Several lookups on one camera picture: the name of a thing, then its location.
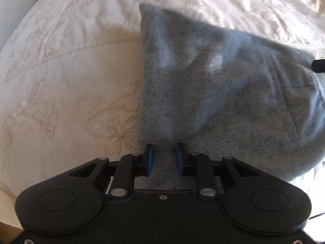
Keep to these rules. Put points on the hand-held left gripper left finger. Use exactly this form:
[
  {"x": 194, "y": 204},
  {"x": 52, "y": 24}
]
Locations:
[{"x": 150, "y": 160}]

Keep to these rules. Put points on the grey speckled pants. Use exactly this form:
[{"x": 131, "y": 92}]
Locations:
[{"x": 218, "y": 94}]

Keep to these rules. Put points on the cream embroidered bedspread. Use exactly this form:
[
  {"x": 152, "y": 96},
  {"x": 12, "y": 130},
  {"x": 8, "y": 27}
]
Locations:
[{"x": 71, "y": 81}]

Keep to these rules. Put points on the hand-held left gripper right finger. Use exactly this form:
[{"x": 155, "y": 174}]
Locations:
[{"x": 179, "y": 160}]

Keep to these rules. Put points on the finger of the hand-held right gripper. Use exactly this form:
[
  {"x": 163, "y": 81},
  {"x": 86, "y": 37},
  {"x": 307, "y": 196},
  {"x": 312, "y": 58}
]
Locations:
[{"x": 319, "y": 66}]

